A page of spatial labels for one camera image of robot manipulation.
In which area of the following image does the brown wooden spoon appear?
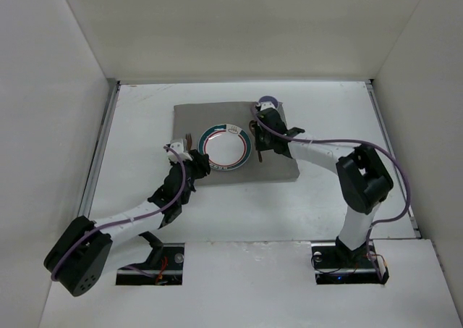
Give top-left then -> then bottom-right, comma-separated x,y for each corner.
249,120 -> 263,163

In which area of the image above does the brown wooden fork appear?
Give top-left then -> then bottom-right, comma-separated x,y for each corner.
185,133 -> 192,151

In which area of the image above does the white plate green rim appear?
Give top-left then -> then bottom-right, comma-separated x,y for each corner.
197,124 -> 252,172

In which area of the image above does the lilac plastic cup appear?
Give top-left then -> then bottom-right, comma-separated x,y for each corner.
258,96 -> 279,109

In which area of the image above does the grey cloth placemat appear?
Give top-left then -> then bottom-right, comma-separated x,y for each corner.
172,101 -> 300,186

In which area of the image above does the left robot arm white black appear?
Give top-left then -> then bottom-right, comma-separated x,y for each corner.
43,148 -> 211,297

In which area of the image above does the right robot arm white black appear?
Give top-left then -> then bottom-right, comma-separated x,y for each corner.
252,102 -> 394,252

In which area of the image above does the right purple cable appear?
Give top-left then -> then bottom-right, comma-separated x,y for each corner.
250,101 -> 412,260

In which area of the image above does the purple cable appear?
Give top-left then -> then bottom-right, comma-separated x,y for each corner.
50,145 -> 187,281
250,101 -> 412,260

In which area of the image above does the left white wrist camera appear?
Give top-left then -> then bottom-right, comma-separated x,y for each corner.
166,138 -> 192,163

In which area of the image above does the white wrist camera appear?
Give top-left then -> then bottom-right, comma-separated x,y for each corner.
255,96 -> 279,112
166,138 -> 192,163

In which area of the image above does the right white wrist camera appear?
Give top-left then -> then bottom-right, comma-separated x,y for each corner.
255,96 -> 279,112

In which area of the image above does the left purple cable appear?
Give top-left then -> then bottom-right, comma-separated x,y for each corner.
50,145 -> 187,281

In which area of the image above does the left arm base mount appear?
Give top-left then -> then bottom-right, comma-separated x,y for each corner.
115,232 -> 185,286

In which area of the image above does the left aluminium table rail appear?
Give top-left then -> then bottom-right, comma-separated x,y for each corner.
75,78 -> 121,217

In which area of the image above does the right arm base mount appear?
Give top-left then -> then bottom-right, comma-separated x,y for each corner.
310,242 -> 390,285

